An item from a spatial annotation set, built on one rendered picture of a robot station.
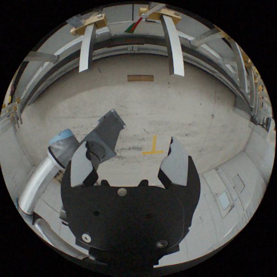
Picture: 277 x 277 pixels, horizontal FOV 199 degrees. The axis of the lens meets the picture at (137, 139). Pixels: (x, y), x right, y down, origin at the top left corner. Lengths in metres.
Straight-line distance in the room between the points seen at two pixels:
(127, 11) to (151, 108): 1.07
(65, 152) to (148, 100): 0.99
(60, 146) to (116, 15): 0.76
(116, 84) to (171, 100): 0.74
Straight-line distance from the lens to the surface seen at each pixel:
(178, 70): 0.23
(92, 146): 0.57
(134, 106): 1.06
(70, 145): 0.42
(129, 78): 0.99
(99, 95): 1.14
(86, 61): 0.28
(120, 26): 0.43
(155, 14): 0.39
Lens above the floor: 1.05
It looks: 58 degrees down
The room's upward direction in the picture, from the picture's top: 175 degrees clockwise
